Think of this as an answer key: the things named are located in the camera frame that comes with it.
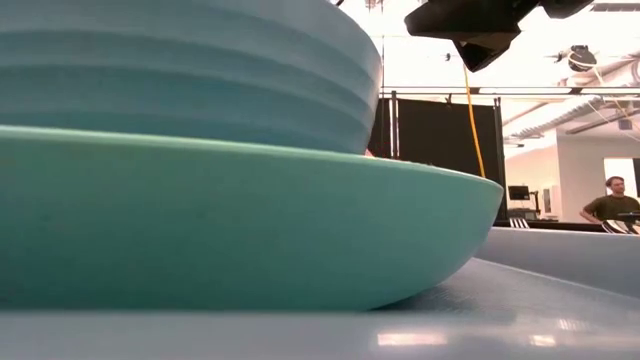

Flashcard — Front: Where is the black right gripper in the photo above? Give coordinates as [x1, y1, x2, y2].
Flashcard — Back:
[403, 0, 541, 73]

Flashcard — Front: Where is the blue plastic bowl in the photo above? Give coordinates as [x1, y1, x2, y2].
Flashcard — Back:
[0, 0, 384, 155]

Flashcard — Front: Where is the teal plastic plate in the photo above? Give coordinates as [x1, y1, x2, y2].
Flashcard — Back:
[0, 124, 505, 312]

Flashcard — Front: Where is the long ceiling light bar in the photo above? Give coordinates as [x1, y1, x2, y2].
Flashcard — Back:
[378, 85, 640, 97]

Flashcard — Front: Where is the black ceiling device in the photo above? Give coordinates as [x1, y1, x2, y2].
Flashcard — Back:
[567, 44, 599, 74]

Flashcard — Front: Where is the person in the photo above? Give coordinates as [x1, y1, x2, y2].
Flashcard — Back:
[579, 175, 640, 224]

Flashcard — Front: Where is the yellow cable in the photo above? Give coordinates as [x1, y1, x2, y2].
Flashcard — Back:
[462, 64, 487, 179]

